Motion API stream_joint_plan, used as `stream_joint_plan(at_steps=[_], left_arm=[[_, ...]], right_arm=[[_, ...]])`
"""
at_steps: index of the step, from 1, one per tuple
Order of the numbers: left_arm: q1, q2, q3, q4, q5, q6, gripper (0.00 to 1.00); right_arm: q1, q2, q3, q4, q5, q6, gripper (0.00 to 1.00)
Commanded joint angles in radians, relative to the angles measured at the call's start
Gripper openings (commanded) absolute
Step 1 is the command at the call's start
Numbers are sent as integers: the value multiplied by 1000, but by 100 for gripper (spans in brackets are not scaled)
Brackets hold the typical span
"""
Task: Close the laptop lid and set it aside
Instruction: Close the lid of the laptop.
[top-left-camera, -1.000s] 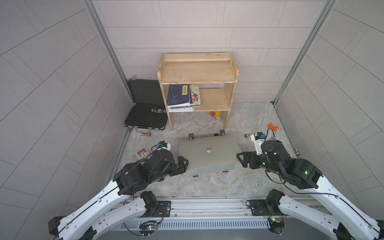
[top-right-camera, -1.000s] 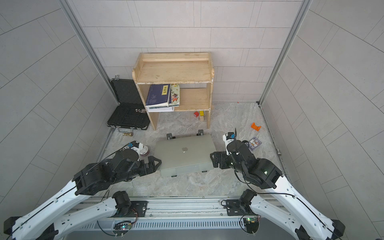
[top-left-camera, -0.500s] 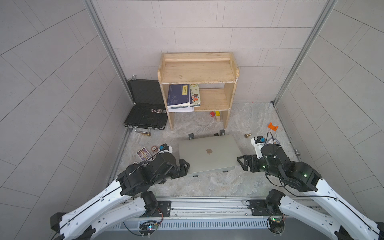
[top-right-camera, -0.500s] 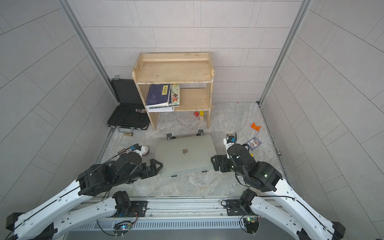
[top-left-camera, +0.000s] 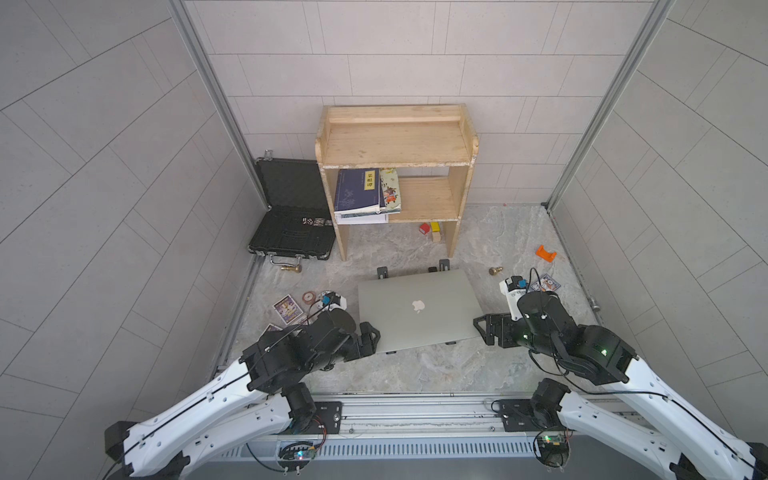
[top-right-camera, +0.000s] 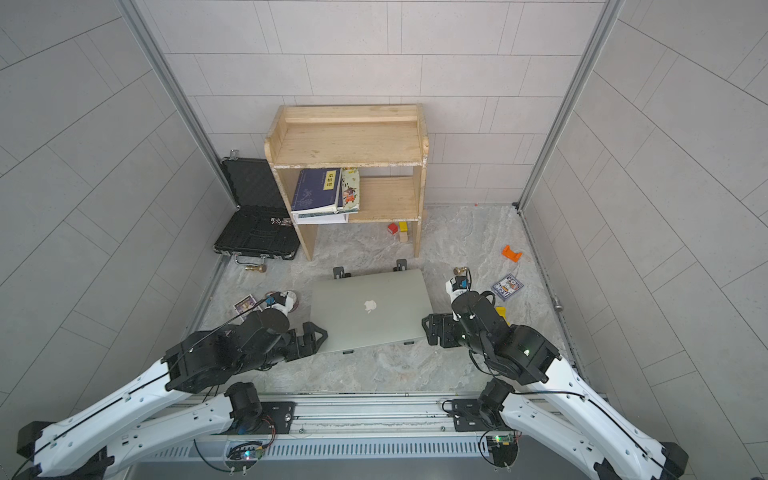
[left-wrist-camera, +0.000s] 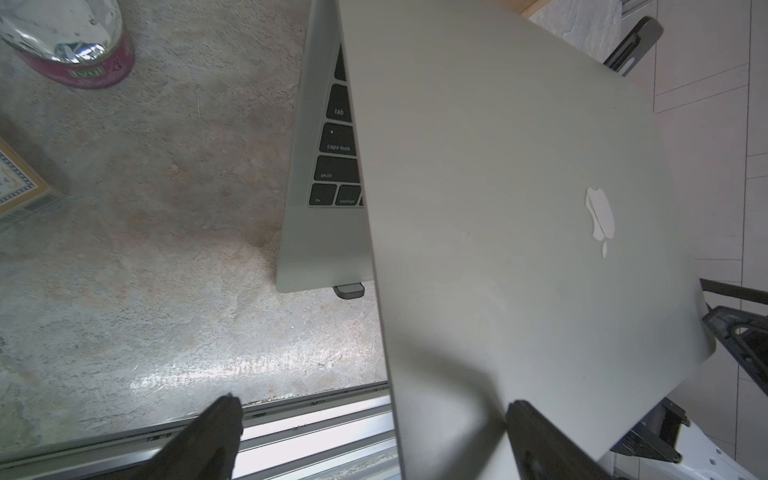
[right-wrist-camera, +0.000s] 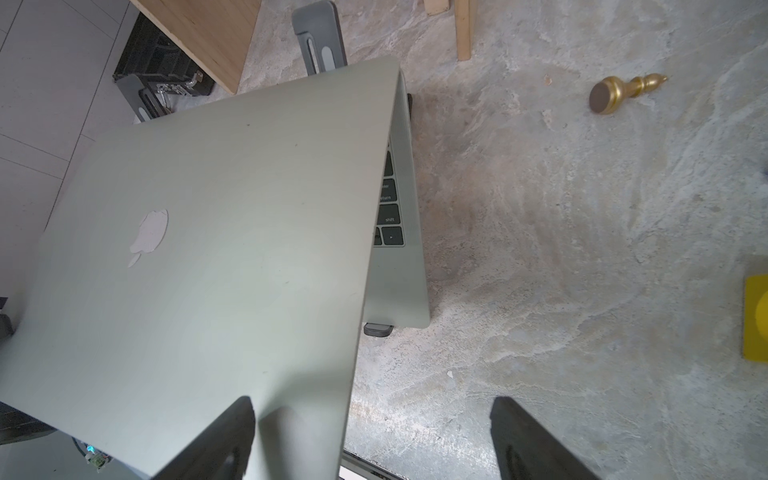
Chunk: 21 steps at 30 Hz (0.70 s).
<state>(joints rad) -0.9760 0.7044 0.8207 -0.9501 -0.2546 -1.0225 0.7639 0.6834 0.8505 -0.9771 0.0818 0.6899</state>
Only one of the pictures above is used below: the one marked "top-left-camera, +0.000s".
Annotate circuit board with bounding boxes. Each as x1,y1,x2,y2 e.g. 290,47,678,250
533,432,571,468
277,441,319,471

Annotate wooden shelf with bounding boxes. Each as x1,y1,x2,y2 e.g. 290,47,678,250
315,104,479,258

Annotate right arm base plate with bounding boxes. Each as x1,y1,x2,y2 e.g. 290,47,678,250
490,399,565,433

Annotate orange plastic clip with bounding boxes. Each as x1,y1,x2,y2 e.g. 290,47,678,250
535,245,558,263

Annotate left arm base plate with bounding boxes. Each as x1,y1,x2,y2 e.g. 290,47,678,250
286,401,343,435

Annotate left circuit board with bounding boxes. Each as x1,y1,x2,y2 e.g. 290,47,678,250
277,441,319,471

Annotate black briefcase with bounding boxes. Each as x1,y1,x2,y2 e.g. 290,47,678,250
248,155,336,260

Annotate right circuit board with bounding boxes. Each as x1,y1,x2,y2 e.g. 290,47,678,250
533,432,571,468

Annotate aluminium rail frame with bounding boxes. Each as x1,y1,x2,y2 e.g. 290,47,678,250
161,389,691,480

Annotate blue book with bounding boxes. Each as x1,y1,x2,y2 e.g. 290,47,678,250
334,168,381,215

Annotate silver laptop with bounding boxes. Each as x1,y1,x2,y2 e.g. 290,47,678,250
358,270,483,353

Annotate black laptop stand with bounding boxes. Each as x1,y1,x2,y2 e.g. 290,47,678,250
376,259,451,279

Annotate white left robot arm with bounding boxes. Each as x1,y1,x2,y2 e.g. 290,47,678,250
104,308,381,479

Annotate colourful picture book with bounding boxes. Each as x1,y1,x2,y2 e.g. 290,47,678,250
379,168,402,214

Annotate white papers on shelf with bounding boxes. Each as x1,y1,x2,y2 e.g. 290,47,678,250
335,212,389,225

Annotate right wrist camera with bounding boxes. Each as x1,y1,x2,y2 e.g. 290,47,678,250
499,276,528,321

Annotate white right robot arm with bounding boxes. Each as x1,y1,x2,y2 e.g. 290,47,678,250
473,284,767,479

